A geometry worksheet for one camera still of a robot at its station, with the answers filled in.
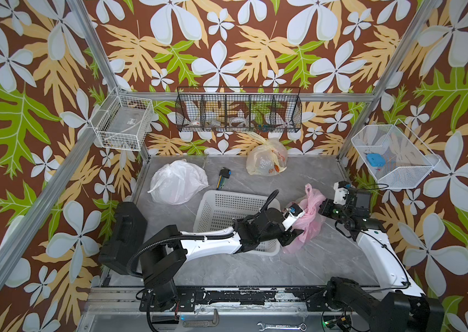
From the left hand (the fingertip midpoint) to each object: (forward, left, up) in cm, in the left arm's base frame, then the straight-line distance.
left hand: (299, 222), depth 74 cm
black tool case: (-2, +63, -4) cm, 64 cm away
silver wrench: (-30, 0, -17) cm, 35 cm away
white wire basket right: (+25, -41, +9) cm, 49 cm away
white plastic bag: (+25, +51, -10) cm, 58 cm away
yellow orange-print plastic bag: (+40, +6, -8) cm, 41 cm away
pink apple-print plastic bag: (+8, -5, 0) cm, 9 cm away
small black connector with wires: (+38, +29, -18) cm, 51 cm away
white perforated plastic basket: (+15, +31, -17) cm, 38 cm away
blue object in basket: (+25, -35, +7) cm, 44 cm away
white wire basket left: (+39, +71, +15) cm, 83 cm away
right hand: (+11, -11, -3) cm, 16 cm away
